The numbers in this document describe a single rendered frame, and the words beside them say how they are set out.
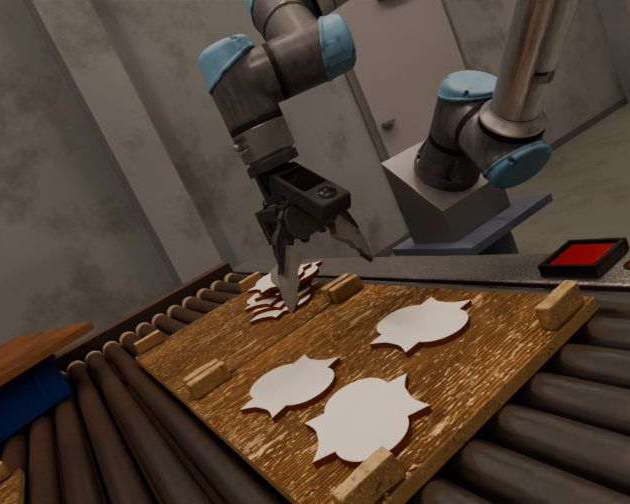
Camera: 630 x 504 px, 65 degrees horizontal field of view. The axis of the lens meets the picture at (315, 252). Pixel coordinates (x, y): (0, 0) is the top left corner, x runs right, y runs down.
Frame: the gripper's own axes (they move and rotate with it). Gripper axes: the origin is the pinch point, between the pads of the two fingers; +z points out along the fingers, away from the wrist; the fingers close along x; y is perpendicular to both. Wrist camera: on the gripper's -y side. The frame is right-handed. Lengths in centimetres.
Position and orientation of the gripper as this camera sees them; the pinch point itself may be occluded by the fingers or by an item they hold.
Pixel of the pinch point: (337, 287)
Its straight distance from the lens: 69.7
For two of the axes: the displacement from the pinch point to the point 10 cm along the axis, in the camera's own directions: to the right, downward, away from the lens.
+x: -7.6, 4.6, -4.6
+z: 4.0, 8.9, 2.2
